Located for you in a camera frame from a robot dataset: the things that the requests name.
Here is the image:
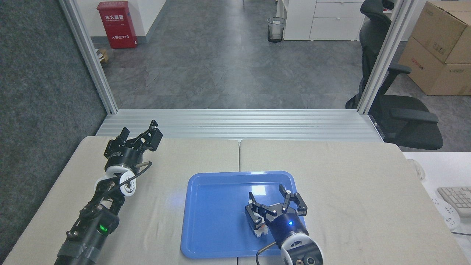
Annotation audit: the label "white drawer cabinet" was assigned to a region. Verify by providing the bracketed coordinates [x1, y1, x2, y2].
[276, 0, 367, 41]

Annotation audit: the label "white power strip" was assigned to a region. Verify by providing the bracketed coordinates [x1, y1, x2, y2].
[430, 198, 461, 231]

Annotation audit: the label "black mesh waste bin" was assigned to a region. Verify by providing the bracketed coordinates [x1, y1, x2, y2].
[267, 17, 286, 43]

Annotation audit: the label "white orange switch part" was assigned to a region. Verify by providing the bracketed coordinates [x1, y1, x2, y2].
[249, 199, 268, 237]

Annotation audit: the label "black office chair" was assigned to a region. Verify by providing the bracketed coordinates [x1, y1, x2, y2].
[345, 0, 444, 151]

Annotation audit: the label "white desk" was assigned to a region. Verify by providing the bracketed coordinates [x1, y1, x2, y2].
[401, 152, 471, 265]

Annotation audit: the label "white computer keyboard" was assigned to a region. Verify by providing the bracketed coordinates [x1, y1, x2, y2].
[437, 186, 471, 217]

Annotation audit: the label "red-print brown cardboard box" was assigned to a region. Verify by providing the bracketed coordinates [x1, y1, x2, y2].
[399, 36, 471, 96]

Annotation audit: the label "beige table cloth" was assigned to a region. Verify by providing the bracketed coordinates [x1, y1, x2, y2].
[237, 139, 470, 265]
[2, 136, 241, 265]

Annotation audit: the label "white computer mouse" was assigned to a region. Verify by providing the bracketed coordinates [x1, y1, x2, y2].
[408, 159, 426, 180]

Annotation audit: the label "red fire extinguisher box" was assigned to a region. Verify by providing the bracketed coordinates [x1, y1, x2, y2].
[97, 1, 138, 49]

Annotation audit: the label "small-print brown cardboard box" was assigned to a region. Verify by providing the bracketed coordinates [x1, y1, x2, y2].
[411, 1, 471, 64]

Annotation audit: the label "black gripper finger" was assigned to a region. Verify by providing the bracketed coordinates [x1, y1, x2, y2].
[128, 120, 163, 152]
[103, 127, 130, 159]
[245, 191, 279, 231]
[279, 184, 308, 217]

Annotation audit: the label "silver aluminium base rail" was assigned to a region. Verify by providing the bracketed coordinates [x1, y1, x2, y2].
[96, 109, 385, 142]

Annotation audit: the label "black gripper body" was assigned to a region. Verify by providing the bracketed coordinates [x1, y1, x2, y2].
[105, 146, 144, 171]
[266, 209, 309, 248]

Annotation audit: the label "blue plastic tray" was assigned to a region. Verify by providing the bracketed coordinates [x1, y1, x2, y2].
[180, 170, 309, 259]

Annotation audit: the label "silver aluminium post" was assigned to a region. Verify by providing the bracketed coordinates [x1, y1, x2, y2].
[356, 0, 420, 115]
[59, 0, 118, 114]

